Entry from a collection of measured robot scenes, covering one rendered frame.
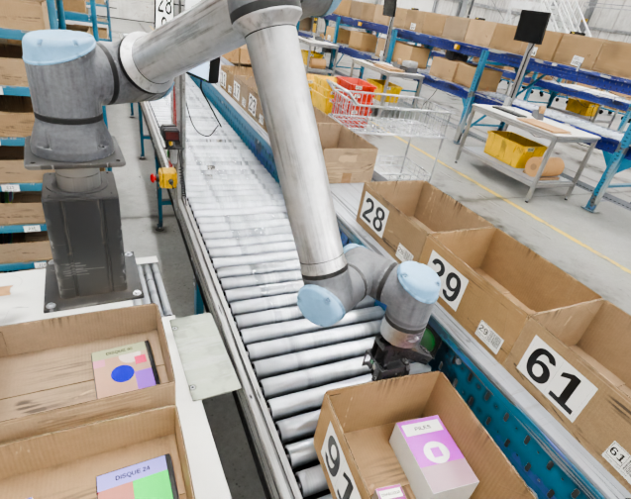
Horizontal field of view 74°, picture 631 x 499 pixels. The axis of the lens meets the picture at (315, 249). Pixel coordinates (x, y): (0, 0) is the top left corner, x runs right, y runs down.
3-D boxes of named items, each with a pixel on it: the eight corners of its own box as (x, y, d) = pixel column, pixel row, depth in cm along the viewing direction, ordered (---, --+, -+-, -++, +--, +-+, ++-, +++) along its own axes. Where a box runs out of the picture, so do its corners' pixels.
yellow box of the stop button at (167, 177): (155, 182, 185) (154, 166, 182) (174, 181, 189) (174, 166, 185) (158, 196, 174) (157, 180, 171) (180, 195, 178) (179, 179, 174)
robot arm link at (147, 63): (76, 51, 109) (293, -102, 64) (136, 51, 122) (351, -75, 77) (98, 111, 113) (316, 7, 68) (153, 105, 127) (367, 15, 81)
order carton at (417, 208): (354, 222, 165) (363, 181, 156) (413, 217, 177) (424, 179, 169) (412, 278, 135) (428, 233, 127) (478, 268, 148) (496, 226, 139)
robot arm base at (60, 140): (31, 163, 98) (22, 121, 93) (31, 137, 111) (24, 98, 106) (119, 160, 107) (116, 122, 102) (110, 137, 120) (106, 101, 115)
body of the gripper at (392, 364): (360, 366, 98) (371, 328, 92) (390, 358, 102) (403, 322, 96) (376, 391, 93) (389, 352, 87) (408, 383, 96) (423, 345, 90)
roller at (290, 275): (213, 281, 144) (215, 277, 140) (345, 265, 166) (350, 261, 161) (215, 295, 143) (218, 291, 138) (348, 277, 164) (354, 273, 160)
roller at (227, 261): (207, 272, 153) (205, 258, 153) (333, 258, 175) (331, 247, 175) (209, 271, 148) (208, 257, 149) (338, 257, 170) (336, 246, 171)
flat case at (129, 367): (99, 417, 91) (98, 412, 90) (91, 356, 105) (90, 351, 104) (163, 398, 98) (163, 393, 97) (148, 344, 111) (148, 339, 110)
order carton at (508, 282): (412, 278, 135) (427, 233, 127) (478, 268, 148) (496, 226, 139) (501, 367, 106) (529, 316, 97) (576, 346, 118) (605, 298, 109)
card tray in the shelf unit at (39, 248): (-21, 264, 190) (-27, 246, 185) (-9, 232, 213) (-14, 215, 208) (80, 255, 208) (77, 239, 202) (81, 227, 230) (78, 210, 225)
